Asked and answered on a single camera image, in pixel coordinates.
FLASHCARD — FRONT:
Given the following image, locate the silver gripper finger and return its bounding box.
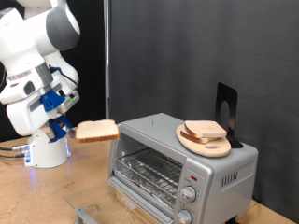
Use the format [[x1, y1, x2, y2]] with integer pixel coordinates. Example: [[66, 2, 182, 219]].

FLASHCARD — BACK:
[[41, 124, 54, 137]]

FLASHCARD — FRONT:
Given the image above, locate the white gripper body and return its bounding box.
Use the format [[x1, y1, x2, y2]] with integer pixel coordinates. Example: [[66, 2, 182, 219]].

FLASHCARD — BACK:
[[6, 74, 79, 137]]

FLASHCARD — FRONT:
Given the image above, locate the white bread slice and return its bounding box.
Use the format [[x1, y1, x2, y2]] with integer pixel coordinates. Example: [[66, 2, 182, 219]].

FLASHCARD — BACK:
[[179, 130, 214, 145], [184, 119, 228, 139], [75, 119, 121, 144]]

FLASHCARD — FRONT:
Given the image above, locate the glass oven door with handle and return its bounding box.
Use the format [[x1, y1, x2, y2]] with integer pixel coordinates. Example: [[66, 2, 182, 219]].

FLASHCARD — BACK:
[[64, 177, 176, 224]]

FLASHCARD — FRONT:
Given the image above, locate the silver oven dial knob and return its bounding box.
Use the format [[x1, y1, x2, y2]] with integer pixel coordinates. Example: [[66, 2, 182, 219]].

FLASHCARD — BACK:
[[176, 209, 193, 224], [180, 186, 197, 203]]

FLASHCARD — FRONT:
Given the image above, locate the wooden base under oven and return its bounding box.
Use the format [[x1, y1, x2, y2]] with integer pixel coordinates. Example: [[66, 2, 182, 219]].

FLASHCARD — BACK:
[[115, 189, 157, 224]]

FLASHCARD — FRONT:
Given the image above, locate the silver toaster oven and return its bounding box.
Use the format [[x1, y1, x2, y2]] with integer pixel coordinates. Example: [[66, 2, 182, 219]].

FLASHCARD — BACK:
[[107, 112, 260, 224]]

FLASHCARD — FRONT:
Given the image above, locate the black fabric curtain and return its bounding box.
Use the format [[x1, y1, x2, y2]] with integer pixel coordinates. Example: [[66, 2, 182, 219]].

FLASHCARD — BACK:
[[0, 0, 108, 143]]

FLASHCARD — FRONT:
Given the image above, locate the vertical metal pole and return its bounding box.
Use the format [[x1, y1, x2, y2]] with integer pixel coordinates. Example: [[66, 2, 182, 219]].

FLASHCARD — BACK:
[[103, 0, 111, 119]]

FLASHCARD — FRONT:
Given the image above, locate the crumpled aluminium foil liner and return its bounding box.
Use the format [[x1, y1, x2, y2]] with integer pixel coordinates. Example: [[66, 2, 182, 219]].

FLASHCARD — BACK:
[[115, 167, 177, 210]]

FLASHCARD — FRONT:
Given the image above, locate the round wooden cutting board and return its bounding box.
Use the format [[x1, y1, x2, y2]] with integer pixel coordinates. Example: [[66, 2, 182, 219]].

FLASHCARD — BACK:
[[176, 124, 232, 159]]

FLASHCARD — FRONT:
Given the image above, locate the dark grey fabric backdrop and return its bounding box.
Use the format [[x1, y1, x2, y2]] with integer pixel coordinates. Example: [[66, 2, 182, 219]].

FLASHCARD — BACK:
[[108, 0, 299, 223]]

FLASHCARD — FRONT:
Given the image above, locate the black metal bookend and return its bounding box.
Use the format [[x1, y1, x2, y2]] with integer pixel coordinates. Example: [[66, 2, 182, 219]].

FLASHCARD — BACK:
[[215, 82, 245, 149]]

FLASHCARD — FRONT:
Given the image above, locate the wrist camera on blue mount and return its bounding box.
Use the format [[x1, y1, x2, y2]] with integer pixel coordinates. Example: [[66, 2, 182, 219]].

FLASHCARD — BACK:
[[39, 89, 81, 115]]

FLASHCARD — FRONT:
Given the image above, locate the black base cable silver connector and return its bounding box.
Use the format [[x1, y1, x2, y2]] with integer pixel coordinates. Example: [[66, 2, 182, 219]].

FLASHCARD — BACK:
[[0, 144, 31, 152]]

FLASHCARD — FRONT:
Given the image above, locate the wire oven rack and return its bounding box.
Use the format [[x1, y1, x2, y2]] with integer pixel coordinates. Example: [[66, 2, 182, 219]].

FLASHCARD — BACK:
[[115, 147, 184, 210]]

